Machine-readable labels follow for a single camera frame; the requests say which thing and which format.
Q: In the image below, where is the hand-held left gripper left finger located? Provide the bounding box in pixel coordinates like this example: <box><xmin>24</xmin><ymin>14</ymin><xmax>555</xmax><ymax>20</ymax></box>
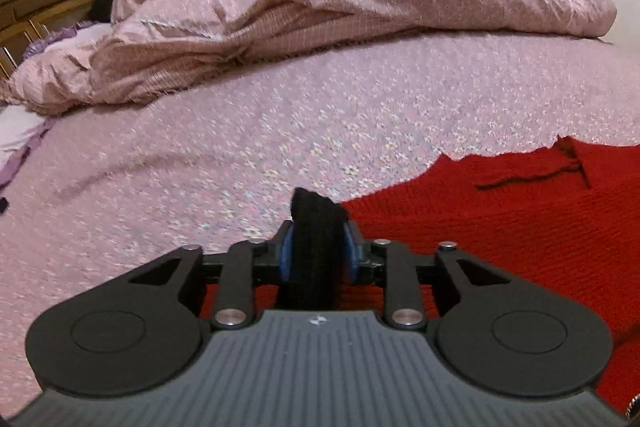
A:
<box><xmin>129</xmin><ymin>221</ymin><xmax>297</xmax><ymax>331</ymax></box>

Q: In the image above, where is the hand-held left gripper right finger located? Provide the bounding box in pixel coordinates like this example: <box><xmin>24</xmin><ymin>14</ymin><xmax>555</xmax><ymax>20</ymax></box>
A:
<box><xmin>342</xmin><ymin>222</ymin><xmax>512</xmax><ymax>333</ymax></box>

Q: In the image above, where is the black cloth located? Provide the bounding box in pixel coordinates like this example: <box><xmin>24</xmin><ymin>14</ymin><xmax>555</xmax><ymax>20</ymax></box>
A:
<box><xmin>278</xmin><ymin>187</ymin><xmax>353</xmax><ymax>311</ymax></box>

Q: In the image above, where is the red knitted sweater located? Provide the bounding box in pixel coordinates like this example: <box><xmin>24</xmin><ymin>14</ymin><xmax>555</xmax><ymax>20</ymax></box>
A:
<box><xmin>197</xmin><ymin>136</ymin><xmax>640</xmax><ymax>408</ymax></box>

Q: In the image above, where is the bed with pink floral sheet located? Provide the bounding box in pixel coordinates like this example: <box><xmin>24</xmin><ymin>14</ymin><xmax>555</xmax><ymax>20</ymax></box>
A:
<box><xmin>0</xmin><ymin>31</ymin><xmax>640</xmax><ymax>408</ymax></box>

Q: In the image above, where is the pink floral quilt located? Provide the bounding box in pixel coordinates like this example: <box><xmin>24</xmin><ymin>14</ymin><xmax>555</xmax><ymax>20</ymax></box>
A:
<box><xmin>9</xmin><ymin>0</ymin><xmax>619</xmax><ymax>116</ymax></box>

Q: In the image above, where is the dark cloth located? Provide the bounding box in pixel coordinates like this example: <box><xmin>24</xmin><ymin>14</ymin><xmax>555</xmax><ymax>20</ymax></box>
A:
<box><xmin>87</xmin><ymin>0</ymin><xmax>117</xmax><ymax>26</ymax></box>

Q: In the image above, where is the lilac ruffled pillow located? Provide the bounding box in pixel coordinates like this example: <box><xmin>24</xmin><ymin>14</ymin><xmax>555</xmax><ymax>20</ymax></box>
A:
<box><xmin>21</xmin><ymin>21</ymin><xmax>114</xmax><ymax>68</ymax></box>

